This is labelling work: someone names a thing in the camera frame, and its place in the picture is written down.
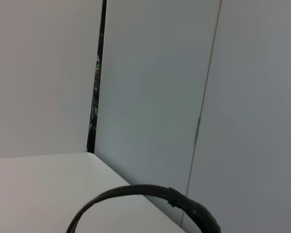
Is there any black round teapot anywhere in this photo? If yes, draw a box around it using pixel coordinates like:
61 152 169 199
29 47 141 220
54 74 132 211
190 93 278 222
65 183 221 233

